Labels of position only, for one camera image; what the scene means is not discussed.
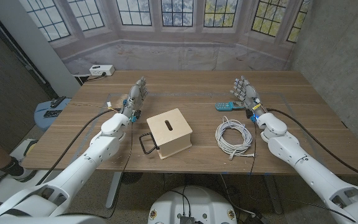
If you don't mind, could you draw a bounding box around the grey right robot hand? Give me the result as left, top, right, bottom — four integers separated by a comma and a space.
230, 75, 265, 118

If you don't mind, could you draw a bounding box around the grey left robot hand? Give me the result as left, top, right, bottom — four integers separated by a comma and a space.
121, 76, 149, 122

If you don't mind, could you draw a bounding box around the plywood box with slot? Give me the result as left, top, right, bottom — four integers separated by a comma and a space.
146, 108, 193, 160

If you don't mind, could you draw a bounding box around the red-front drawer with black handle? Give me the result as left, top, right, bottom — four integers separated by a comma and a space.
139, 133, 160, 156

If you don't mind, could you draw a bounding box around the teal toy flip phone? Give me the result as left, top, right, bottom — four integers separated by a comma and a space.
214, 101, 246, 112

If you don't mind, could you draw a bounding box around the white power strip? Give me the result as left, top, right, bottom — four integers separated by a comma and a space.
89, 64, 116, 77

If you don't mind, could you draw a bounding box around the printed window backdrop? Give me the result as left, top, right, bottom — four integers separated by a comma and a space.
19, 0, 312, 76

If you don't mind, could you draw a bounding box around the long black device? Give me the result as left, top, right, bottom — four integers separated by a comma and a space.
50, 96, 67, 109

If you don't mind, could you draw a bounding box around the black round floor object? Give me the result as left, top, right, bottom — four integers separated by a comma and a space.
121, 172, 144, 185

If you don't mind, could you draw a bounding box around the flat black device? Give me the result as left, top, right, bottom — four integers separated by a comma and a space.
44, 110, 63, 119

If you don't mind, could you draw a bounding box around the light blue round stool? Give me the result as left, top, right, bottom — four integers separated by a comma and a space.
34, 97, 73, 132

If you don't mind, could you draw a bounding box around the grey table leg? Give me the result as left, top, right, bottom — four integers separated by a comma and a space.
105, 171, 124, 210
264, 174, 283, 215

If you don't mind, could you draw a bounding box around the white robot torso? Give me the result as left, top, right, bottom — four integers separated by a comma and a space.
147, 185, 238, 224

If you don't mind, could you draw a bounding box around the grey sneaker with black sock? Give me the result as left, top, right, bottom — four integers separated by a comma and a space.
0, 156, 39, 183

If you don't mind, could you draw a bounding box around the white floor platform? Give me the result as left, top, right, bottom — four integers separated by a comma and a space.
0, 138, 57, 203

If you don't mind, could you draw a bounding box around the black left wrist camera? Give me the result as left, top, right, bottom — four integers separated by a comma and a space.
128, 110, 142, 123

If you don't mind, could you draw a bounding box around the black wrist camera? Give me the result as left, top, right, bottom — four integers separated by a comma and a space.
128, 110, 142, 123
245, 108, 258, 123

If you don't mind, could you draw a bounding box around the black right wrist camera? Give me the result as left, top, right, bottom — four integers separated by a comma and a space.
245, 108, 258, 123

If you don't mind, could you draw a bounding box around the coiled white cable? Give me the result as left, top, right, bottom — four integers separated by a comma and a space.
214, 116, 257, 161

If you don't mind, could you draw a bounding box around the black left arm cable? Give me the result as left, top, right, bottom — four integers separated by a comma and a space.
35, 108, 121, 186

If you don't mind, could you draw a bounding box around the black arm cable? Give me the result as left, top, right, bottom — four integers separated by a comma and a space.
265, 108, 358, 182
35, 108, 121, 186

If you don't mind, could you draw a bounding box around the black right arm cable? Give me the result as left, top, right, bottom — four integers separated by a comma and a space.
265, 108, 358, 182

